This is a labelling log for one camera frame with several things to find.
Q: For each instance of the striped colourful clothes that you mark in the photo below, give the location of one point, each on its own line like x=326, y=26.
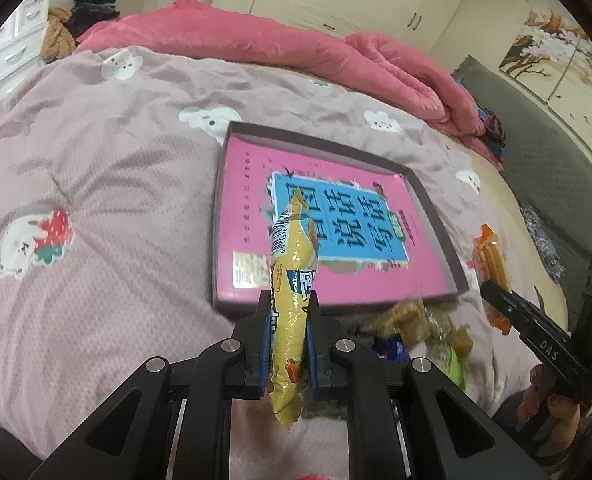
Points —
x=494, y=136

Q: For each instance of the white drawer cabinet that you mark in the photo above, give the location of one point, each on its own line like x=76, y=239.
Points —
x=21, y=38

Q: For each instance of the clear fried snack bag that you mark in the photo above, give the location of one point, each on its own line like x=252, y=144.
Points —
x=406, y=319

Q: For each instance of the dark cardboard box tray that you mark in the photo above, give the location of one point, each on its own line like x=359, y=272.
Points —
x=326, y=224

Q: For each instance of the pink book blue title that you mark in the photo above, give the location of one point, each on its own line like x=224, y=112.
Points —
x=321, y=229

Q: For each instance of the floral wall painting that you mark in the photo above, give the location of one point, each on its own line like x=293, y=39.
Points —
x=551, y=57

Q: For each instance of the mauve patterned bedsheet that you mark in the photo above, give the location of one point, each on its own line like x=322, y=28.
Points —
x=107, y=174

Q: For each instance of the right hand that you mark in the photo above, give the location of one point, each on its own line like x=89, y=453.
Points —
x=565, y=412

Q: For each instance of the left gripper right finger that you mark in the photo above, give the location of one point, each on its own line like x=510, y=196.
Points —
x=407, y=420

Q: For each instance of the green pastry packet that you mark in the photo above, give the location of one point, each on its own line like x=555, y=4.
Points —
x=448, y=346

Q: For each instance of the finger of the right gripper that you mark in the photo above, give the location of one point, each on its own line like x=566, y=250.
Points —
x=507, y=310

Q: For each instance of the blue snack packet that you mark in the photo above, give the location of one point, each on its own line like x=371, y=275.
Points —
x=391, y=349

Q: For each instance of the yellow snack packet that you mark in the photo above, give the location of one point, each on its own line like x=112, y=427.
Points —
x=294, y=251

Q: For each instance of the brown fuzzy blanket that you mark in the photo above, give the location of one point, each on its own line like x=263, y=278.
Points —
x=58, y=43

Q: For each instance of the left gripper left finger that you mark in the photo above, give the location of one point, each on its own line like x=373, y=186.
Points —
x=170, y=419

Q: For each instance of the pink folded quilt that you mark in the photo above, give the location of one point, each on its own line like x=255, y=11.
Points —
x=369, y=62

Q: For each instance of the dark folded clothes pile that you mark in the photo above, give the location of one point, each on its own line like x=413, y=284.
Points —
x=86, y=13

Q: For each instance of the grey padded headboard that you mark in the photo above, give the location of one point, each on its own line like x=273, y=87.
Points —
x=546, y=171

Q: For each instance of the grey patterned cloth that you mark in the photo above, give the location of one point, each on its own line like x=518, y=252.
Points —
x=545, y=247

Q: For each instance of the orange rice cracker packet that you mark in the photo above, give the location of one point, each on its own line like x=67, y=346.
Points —
x=490, y=266

